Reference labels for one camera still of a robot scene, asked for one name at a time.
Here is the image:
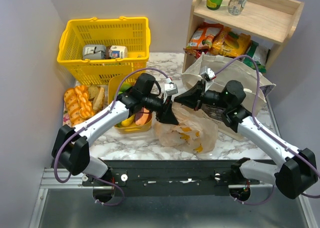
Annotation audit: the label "banana print plastic bag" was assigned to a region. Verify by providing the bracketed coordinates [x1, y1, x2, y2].
[153, 103, 218, 154]

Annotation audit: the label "beige canvas tote bag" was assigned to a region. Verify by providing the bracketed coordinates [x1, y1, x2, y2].
[181, 53, 277, 142]

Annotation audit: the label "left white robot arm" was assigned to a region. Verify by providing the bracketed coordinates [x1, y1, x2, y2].
[51, 73, 178, 181]

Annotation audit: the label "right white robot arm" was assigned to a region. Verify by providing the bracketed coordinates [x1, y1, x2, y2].
[174, 79, 320, 199]

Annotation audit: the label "yellow food tray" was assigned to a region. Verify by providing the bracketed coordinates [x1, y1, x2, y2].
[107, 73, 153, 134]

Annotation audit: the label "green toy fruit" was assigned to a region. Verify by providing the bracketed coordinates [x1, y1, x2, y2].
[119, 82, 132, 93]

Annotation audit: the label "red snack bag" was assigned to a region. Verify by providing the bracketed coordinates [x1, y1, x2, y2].
[183, 48, 208, 60]

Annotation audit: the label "yellow chips bag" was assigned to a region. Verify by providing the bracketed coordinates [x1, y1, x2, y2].
[209, 26, 251, 58]

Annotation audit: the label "brown toy bread slices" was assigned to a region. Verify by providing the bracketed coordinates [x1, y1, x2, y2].
[88, 84, 105, 113]

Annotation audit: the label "orange snack bag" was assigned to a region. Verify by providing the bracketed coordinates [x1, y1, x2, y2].
[186, 22, 224, 50]

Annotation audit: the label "brown milk carton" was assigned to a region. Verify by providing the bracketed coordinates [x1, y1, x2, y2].
[105, 45, 128, 59]

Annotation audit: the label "braided orange toy bread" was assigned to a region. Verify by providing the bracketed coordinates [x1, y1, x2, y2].
[74, 85, 95, 119]

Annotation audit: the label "green snack bag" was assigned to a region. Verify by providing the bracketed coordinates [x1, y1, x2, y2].
[245, 40, 270, 74]

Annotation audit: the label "yellow plastic shopping basket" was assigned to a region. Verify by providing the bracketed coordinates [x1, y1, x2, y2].
[56, 16, 151, 85]

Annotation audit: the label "grey wrapped package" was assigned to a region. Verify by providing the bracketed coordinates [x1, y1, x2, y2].
[82, 44, 107, 60]

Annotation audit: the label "toy bread loaf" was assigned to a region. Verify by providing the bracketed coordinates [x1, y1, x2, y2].
[63, 88, 85, 127]

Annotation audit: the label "wooden shelf unit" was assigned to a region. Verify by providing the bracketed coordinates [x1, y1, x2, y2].
[186, 0, 305, 70]

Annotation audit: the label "clear plastic bottle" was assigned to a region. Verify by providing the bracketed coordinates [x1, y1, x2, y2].
[227, 0, 247, 16]

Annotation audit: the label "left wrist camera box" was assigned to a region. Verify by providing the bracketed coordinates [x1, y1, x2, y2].
[164, 77, 178, 96]

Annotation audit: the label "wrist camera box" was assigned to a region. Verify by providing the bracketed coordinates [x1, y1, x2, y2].
[199, 66, 216, 83]
[164, 77, 178, 96]

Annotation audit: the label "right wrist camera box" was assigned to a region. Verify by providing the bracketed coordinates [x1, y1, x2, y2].
[199, 66, 216, 83]

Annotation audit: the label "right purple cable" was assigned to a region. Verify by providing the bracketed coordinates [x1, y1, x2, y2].
[214, 54, 320, 199]

